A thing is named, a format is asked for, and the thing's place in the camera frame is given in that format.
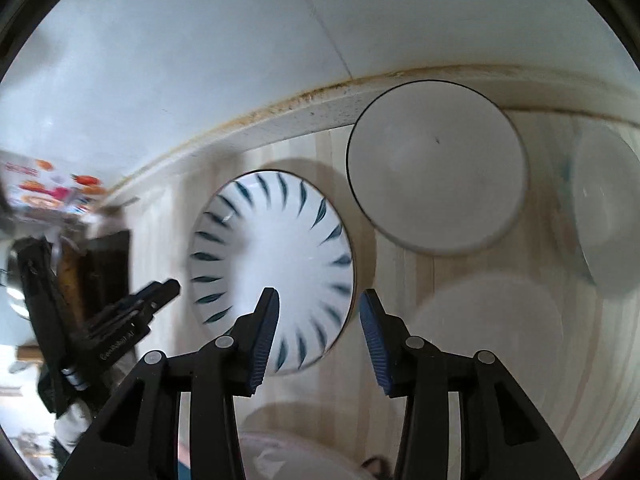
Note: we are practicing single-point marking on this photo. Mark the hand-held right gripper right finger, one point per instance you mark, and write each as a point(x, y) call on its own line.
point(372, 345)

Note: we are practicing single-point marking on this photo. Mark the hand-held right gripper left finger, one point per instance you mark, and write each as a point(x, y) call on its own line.
point(265, 340)

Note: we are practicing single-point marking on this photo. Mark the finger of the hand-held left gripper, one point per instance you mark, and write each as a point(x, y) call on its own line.
point(152, 296)

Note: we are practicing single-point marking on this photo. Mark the blue leaf pattern plate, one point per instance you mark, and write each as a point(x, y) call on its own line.
point(280, 260)

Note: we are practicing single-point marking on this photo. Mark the pink floral plate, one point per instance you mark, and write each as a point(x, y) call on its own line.
point(285, 452)

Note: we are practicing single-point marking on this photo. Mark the plain white plate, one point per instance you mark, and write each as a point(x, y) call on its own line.
point(490, 330)

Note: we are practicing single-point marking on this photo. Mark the white bowl black rim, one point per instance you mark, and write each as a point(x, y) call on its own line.
point(435, 165)

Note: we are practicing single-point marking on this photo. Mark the black cooktop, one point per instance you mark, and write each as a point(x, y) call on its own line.
point(107, 270)

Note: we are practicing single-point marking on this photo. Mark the striped table cover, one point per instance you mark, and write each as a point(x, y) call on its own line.
point(395, 280)

